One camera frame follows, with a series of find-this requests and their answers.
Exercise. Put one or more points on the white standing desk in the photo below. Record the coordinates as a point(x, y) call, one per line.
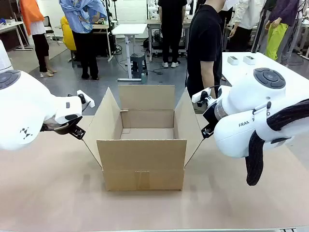
point(130, 29)

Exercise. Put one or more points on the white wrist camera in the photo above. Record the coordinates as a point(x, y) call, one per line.
point(88, 100)
point(199, 95)

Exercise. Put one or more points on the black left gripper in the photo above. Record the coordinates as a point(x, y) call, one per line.
point(48, 125)

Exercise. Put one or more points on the white side table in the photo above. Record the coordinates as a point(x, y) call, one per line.
point(9, 26)

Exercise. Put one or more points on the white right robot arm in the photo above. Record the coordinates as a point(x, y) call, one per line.
point(253, 96)

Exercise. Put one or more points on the person in black polo shirt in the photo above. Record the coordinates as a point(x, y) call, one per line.
point(202, 36)

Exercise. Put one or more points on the small white box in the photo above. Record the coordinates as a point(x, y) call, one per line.
point(233, 60)
point(249, 60)

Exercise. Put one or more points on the grey plastic stool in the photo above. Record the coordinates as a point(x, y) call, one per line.
point(138, 60)

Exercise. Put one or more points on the person in dark clothes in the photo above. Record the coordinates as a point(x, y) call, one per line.
point(227, 29)

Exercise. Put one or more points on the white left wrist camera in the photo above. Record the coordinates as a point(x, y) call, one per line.
point(88, 100)

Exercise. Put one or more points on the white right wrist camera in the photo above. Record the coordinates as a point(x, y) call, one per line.
point(199, 95)

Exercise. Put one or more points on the person in purple top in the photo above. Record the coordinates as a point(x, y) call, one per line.
point(277, 36)

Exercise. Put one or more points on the person in blue shirt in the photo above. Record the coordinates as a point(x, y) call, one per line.
point(82, 19)

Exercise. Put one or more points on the yellow chair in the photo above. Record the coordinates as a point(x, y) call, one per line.
point(68, 36)

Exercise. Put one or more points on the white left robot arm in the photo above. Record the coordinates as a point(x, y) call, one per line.
point(24, 104)

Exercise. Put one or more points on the black stand pole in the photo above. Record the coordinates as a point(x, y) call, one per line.
point(260, 26)

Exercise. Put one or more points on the person in white shirt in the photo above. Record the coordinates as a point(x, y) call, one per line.
point(246, 17)

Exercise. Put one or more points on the large white table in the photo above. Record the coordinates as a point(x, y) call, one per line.
point(289, 72)

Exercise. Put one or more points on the cluttered desk with green device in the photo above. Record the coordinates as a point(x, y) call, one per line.
point(102, 26)

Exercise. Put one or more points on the black office chair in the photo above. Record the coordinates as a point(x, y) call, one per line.
point(49, 29)

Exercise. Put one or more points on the green bottle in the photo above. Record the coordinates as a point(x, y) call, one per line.
point(144, 78)

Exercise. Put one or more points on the person in black outfit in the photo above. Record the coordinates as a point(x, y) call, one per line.
point(171, 24)

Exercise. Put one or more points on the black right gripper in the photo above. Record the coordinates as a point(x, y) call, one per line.
point(211, 116)

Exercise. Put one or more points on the grey work table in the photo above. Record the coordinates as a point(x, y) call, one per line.
point(154, 23)

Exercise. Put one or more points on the person's right forearm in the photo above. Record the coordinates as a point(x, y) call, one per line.
point(208, 75)

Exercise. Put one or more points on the brown cardboard box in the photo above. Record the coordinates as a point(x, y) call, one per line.
point(142, 154)

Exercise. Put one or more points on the person in orange top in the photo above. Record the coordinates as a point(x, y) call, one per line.
point(36, 24)

